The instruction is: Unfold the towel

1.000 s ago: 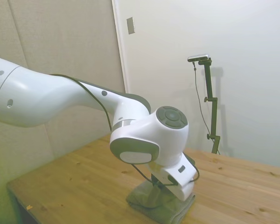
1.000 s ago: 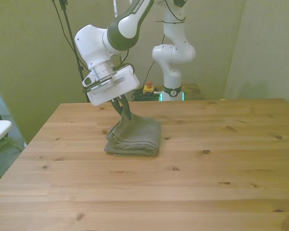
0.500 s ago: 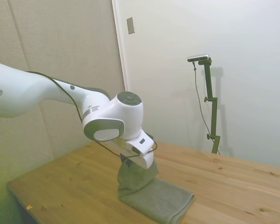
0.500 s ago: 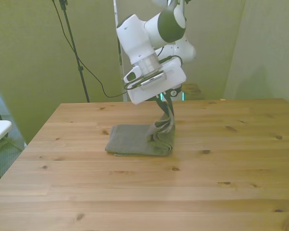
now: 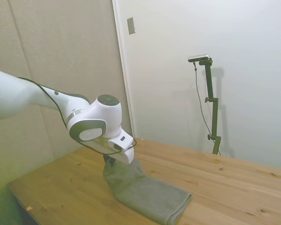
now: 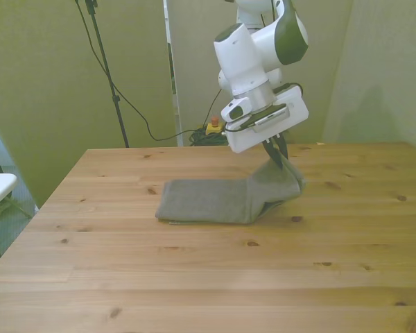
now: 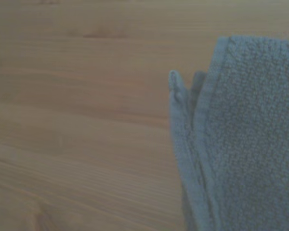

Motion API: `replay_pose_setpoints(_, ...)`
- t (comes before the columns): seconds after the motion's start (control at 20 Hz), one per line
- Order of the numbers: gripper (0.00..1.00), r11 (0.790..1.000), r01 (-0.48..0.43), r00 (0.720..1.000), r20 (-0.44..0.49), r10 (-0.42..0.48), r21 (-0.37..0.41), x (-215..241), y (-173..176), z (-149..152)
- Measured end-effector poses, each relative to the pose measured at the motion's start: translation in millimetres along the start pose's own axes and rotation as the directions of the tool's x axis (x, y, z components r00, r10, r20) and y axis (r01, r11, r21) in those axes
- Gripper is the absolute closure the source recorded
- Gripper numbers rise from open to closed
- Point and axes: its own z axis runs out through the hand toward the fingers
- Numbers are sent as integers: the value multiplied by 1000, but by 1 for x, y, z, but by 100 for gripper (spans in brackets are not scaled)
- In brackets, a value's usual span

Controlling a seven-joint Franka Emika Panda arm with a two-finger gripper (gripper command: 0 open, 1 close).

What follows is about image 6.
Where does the black tripod stand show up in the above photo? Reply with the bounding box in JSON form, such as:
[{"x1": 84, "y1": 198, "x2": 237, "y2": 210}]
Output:
[{"x1": 74, "y1": 0, "x2": 131, "y2": 148}]

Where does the green coiled cable bundle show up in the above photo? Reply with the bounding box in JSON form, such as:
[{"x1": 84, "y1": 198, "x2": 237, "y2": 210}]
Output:
[{"x1": 188, "y1": 127, "x2": 230, "y2": 147}]

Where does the black hanging cable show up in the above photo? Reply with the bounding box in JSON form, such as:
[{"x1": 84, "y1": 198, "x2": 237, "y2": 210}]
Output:
[{"x1": 75, "y1": 0, "x2": 226, "y2": 142}]

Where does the yellow emergency stop button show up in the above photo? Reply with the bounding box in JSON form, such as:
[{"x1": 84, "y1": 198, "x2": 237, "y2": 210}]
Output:
[{"x1": 205, "y1": 117, "x2": 224, "y2": 137}]

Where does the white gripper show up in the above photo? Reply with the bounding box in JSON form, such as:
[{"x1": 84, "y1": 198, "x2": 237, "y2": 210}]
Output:
[{"x1": 224, "y1": 85, "x2": 310, "y2": 171}]

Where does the grey towel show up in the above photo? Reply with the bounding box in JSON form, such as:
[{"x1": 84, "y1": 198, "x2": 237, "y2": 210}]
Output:
[{"x1": 155, "y1": 160, "x2": 307, "y2": 227}]

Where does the white vertical panel strip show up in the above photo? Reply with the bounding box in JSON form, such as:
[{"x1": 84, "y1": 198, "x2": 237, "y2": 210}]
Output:
[{"x1": 162, "y1": 0, "x2": 185, "y2": 147}]

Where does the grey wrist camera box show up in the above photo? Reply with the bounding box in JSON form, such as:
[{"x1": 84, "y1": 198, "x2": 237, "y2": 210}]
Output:
[{"x1": 250, "y1": 105, "x2": 289, "y2": 134}]

